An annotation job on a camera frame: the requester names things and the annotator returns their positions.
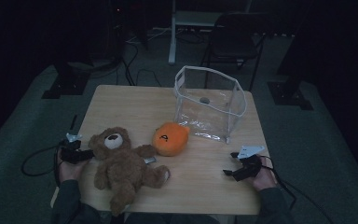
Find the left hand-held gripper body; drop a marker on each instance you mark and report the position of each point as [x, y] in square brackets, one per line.
[71, 152]

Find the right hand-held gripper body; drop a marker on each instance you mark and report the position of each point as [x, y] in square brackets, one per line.
[248, 168]

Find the brown teddy bear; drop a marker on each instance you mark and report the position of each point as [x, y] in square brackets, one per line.
[121, 168]

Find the orange plush toy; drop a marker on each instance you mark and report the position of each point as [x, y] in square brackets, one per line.
[171, 140]

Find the person's left hand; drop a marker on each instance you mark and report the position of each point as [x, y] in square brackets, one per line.
[70, 172]

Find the person's right hand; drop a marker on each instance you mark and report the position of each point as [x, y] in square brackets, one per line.
[265, 180]

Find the thin black rod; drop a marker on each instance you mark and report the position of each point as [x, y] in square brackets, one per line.
[73, 122]

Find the black stand base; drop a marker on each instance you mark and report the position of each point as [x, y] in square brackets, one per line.
[65, 85]
[287, 93]

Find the black folding chair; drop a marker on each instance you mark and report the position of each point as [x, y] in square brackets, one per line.
[233, 34]

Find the dark computer tower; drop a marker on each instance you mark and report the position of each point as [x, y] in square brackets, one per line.
[116, 31]

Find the white desk frame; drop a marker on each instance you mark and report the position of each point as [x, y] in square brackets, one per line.
[172, 46]

